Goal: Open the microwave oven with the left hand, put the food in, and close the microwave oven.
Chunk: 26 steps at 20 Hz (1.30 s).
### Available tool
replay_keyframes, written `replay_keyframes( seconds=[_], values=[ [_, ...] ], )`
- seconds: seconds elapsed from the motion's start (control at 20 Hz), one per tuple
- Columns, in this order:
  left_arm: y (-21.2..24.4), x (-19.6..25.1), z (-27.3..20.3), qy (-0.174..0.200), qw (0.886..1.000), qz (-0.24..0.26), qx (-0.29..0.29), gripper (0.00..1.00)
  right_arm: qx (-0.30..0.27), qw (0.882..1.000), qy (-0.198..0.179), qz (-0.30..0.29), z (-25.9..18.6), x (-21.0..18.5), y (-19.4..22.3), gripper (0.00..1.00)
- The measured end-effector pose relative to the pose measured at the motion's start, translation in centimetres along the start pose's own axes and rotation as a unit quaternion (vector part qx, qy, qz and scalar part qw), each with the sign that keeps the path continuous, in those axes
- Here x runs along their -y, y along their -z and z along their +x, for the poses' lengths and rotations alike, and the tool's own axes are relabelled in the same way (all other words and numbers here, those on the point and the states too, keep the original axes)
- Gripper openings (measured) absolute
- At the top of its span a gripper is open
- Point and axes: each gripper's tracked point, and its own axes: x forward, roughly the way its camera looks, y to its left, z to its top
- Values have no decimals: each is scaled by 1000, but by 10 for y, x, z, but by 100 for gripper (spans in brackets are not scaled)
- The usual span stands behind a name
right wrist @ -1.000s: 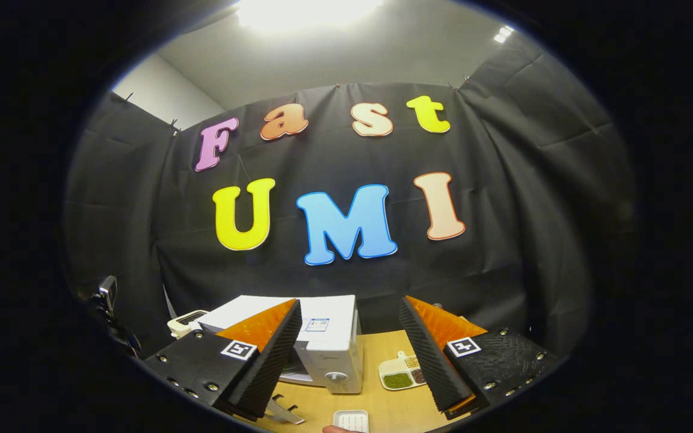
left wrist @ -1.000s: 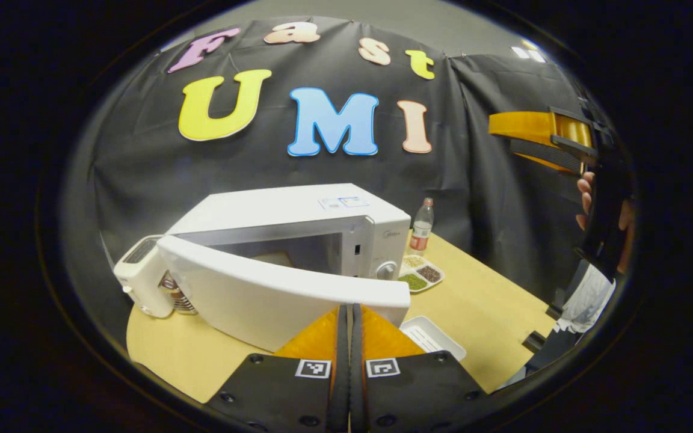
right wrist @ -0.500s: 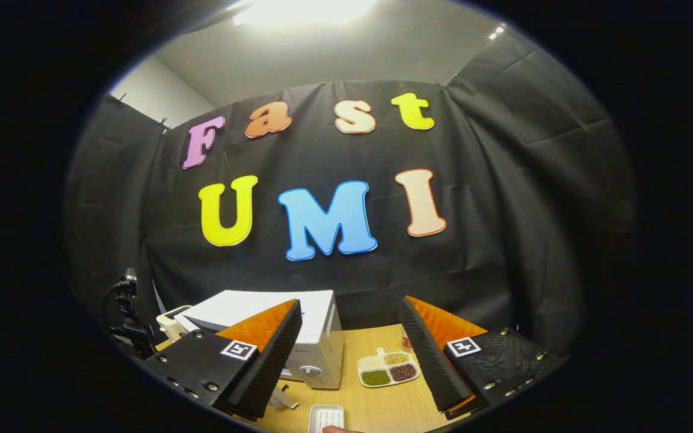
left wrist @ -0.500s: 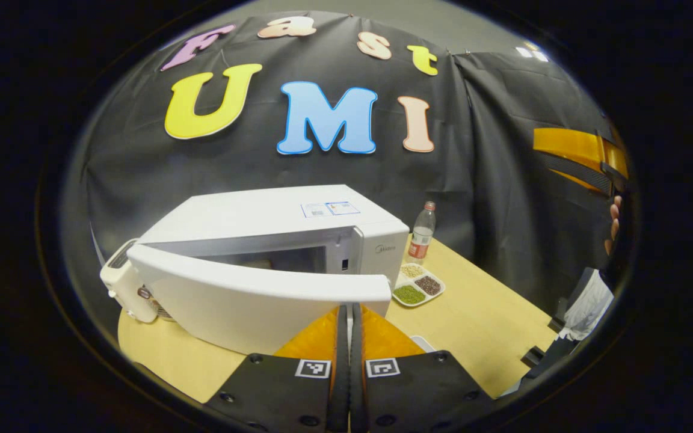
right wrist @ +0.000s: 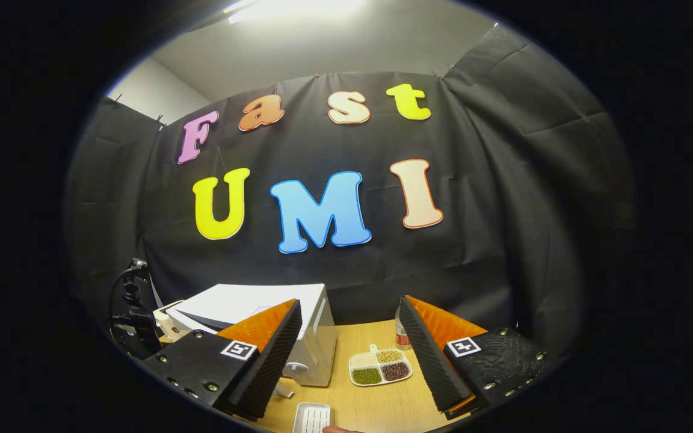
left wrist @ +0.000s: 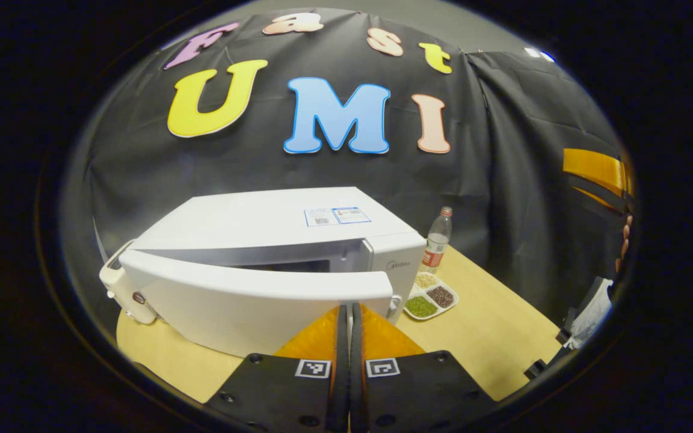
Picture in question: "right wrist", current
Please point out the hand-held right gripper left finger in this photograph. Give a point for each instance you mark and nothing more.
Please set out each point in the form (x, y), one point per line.
(271, 361)

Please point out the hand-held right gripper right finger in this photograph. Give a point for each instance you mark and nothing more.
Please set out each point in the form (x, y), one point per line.
(428, 361)

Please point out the white microwave oven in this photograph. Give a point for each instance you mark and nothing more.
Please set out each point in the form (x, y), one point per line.
(316, 343)

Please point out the red label plastic bottle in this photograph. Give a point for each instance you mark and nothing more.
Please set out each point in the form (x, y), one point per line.
(402, 334)

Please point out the white sectioned plate with beans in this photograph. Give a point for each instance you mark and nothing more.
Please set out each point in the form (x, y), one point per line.
(379, 368)

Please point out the white rectangular tray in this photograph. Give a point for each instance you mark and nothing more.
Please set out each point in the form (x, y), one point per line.
(312, 418)

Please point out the black backdrop cloth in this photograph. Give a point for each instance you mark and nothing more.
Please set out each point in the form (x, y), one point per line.
(503, 210)

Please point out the long ceiling light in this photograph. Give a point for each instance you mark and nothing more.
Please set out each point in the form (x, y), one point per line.
(298, 7)

